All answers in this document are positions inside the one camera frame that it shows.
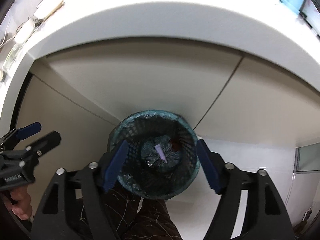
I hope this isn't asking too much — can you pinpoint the person's left hand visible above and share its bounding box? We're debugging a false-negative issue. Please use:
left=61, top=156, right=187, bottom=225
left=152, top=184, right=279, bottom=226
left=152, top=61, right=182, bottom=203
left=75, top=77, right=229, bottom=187
left=1, top=185, right=33, bottom=220

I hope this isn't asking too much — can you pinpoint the white bowl with chopsticks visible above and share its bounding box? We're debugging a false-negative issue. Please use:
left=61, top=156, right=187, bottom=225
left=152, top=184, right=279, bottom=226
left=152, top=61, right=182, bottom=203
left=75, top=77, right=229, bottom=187
left=14, top=18, right=43, bottom=44

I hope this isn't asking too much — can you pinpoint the black mesh trash bin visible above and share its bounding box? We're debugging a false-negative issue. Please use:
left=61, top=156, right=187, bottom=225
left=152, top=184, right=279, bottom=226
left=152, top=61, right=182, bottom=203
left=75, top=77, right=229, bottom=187
left=107, top=110, right=200, bottom=200

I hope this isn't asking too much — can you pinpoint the purple small stick pack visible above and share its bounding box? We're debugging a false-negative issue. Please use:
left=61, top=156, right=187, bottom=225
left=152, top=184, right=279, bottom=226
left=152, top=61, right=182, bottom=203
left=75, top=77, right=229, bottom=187
left=155, top=144, right=167, bottom=163

